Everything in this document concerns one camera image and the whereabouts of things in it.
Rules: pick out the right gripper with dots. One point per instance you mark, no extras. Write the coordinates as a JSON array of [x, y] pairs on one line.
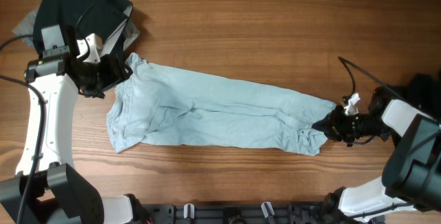
[[333, 125]]

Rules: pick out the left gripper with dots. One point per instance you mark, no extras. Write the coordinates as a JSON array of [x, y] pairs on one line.
[[116, 74]]

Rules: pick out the light blue t-shirt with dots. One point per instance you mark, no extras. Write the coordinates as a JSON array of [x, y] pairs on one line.
[[161, 105]]

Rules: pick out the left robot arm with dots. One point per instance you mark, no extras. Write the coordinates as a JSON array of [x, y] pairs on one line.
[[46, 188]]

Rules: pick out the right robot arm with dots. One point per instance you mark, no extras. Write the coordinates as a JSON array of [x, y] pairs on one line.
[[411, 177]]

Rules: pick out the black folded garment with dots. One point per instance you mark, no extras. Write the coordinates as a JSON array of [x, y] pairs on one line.
[[105, 18]]

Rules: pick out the grey folded garment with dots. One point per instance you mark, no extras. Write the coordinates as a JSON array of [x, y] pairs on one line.
[[130, 32]]

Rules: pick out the black t-shirt under pile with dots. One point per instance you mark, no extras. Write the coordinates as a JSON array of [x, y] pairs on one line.
[[422, 92]]

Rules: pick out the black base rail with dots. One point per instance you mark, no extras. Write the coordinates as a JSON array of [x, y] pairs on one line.
[[307, 213]]

